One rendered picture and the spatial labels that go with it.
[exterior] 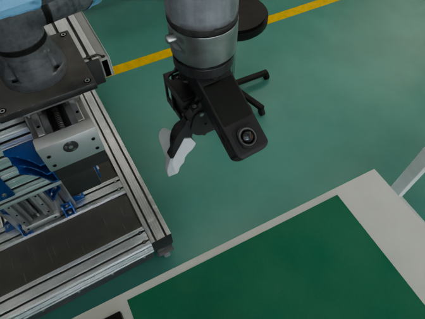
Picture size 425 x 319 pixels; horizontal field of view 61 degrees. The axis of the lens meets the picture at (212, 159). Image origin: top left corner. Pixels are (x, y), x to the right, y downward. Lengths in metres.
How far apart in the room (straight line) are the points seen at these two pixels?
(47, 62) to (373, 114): 1.88
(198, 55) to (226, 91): 0.06
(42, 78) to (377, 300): 0.92
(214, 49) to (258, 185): 1.53
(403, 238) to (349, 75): 1.63
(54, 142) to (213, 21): 0.57
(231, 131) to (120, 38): 2.36
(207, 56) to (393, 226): 0.79
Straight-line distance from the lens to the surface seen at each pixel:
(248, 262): 0.92
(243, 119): 0.42
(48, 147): 0.86
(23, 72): 0.89
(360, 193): 1.08
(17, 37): 0.85
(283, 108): 2.22
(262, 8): 1.95
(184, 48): 0.39
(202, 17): 0.36
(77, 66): 0.94
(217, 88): 0.42
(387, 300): 0.98
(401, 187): 1.72
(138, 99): 2.27
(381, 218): 1.06
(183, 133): 0.47
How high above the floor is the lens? 1.62
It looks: 56 degrees down
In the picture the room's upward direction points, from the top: straight up
